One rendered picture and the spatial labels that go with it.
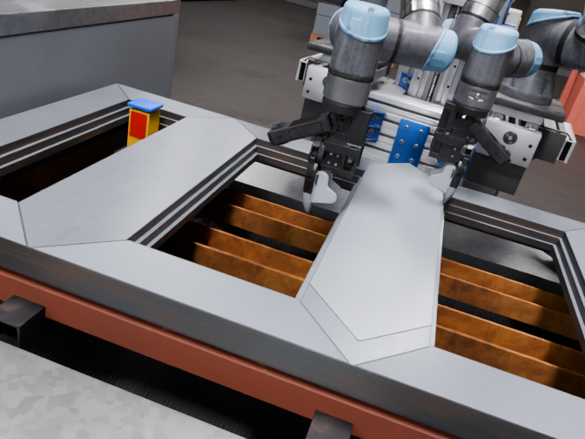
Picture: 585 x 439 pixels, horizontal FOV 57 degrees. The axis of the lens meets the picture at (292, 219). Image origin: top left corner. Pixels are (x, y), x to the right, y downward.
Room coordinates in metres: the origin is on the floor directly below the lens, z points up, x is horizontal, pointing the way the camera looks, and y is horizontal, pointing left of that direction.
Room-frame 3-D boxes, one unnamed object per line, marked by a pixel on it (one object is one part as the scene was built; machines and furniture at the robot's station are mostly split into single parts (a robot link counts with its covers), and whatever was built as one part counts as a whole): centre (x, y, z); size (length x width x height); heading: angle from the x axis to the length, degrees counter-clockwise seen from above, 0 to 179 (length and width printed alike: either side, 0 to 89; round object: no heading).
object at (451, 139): (1.10, -0.29, 1.01); 0.09 x 0.08 x 0.12; 80
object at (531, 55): (1.19, -0.35, 1.17); 0.11 x 0.11 x 0.08; 46
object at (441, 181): (1.09, -0.29, 0.90); 0.06 x 0.03 x 0.09; 80
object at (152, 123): (1.20, 0.39, 0.78); 0.05 x 0.05 x 0.19; 80
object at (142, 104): (1.20, 0.39, 0.88); 0.06 x 0.06 x 0.02; 80
